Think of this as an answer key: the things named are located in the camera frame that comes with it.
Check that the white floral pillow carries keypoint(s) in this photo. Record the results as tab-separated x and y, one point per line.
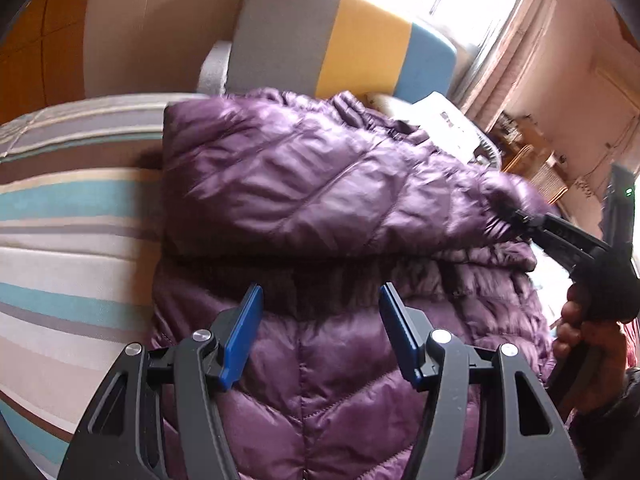
446	126

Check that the purple quilted down jacket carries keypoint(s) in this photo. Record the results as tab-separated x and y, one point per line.
321	203

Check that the red cloth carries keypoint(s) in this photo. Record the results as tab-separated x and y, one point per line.
631	332

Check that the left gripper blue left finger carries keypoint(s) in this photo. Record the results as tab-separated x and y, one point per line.
235	331

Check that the striped bed duvet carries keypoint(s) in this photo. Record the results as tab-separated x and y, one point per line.
81	226

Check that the pink patterned curtain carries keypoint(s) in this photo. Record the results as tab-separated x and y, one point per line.
482	79

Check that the right dark sleeve forearm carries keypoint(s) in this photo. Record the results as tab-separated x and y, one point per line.
607	440

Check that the rattan wooden chair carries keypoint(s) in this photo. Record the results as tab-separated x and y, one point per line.
536	165

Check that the orange wooden wardrobe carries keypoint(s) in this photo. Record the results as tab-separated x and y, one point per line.
41	57

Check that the grey yellow blue sofa chair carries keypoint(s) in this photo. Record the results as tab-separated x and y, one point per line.
323	47

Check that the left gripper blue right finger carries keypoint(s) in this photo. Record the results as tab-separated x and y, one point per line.
408	330

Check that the person's right hand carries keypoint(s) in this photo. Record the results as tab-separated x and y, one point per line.
590	359

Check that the cluttered wooden desk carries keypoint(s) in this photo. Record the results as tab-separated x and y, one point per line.
511	134

